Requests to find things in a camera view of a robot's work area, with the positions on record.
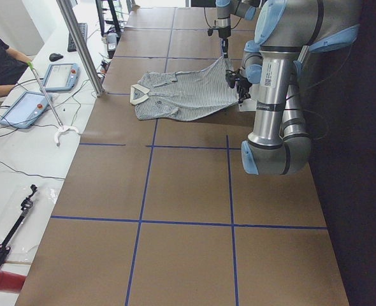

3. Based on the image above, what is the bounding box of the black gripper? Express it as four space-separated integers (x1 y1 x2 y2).
218 27 231 58
225 69 252 104

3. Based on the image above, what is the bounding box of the navy white striped polo shirt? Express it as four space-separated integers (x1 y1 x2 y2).
130 57 238 122

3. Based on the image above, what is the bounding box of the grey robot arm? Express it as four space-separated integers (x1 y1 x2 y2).
229 1 363 175
207 0 262 58

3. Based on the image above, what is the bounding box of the black keyboard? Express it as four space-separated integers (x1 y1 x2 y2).
67 22 89 53

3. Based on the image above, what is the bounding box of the far blue teach pendant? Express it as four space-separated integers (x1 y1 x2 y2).
43 63 80 92

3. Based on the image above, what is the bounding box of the blue teach pendant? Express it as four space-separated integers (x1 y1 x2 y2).
43 63 80 92
0 91 48 129

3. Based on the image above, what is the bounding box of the black computer mouse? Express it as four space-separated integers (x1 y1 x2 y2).
49 53 64 62

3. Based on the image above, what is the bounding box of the white reacher grabber tool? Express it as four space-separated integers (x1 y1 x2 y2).
27 61 80 147

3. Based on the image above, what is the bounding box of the near blue teach pendant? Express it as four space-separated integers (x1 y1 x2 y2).
0 91 48 129

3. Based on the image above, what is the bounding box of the person in black shirt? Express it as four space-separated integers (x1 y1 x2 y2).
0 38 31 97

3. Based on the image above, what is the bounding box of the black tripod stick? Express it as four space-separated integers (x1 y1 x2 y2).
0 184 38 272

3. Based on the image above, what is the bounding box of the red cylinder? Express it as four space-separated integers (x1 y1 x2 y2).
0 270 26 293

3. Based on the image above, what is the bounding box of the aluminium frame post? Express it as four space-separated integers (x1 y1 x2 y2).
56 0 104 97

